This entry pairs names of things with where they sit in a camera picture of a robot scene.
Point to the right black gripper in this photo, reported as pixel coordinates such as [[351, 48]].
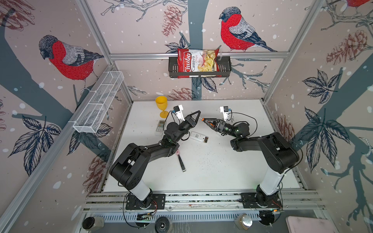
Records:
[[221, 127]]

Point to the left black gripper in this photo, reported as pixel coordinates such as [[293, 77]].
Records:
[[189, 122]]

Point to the orange black screwdriver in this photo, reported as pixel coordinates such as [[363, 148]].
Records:
[[205, 119]]

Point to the white remote control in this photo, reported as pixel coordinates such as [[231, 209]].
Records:
[[198, 137]]

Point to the grey small remote control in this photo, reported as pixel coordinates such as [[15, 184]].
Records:
[[159, 131]]

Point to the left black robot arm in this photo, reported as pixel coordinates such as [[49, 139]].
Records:
[[130, 166]]

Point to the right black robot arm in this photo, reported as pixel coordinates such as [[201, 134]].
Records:
[[278, 153]]

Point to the yellow plastic goblet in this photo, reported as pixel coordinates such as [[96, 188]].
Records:
[[162, 104]]

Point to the red cassava chips bag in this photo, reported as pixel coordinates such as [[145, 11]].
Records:
[[197, 60]]

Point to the silver topped jar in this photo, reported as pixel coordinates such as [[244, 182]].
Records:
[[243, 221]]

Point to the black round speaker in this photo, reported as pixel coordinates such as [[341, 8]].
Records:
[[163, 225]]

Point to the pink board corner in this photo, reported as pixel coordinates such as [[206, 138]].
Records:
[[309, 225]]

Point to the grey cylinder can left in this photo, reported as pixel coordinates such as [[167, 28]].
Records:
[[93, 223]]

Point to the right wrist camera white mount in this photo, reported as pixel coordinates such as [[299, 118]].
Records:
[[226, 111]]

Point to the black wall basket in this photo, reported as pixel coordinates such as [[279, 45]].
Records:
[[224, 69]]

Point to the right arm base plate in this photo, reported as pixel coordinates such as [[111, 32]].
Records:
[[260, 200]]

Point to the white wire wall basket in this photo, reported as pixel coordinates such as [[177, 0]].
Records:
[[94, 112]]

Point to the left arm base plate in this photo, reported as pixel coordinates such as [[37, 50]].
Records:
[[152, 202]]

